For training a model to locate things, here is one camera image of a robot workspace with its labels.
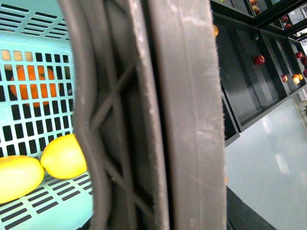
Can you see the yellow lemon small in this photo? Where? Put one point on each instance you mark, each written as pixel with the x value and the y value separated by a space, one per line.
pixel 63 158

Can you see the large teal plastic basket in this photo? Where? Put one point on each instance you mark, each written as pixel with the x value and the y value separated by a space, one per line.
pixel 34 32

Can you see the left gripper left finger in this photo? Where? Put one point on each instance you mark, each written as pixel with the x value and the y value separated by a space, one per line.
pixel 116 116

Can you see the large orange tangerine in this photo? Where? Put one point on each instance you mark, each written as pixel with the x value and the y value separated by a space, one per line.
pixel 34 83

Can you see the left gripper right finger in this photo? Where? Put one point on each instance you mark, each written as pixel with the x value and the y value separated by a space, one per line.
pixel 192 112

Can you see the yellow lemon large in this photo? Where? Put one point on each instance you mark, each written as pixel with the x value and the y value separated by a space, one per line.
pixel 19 175

